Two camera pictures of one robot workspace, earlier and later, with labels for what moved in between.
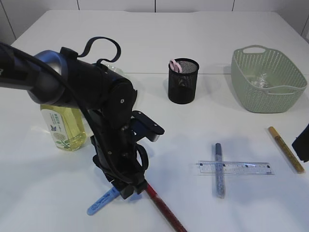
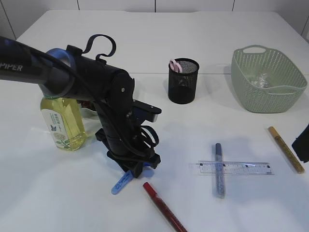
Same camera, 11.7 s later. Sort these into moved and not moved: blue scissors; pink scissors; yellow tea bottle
Moved: blue scissors
Not moved: pink scissors; yellow tea bottle
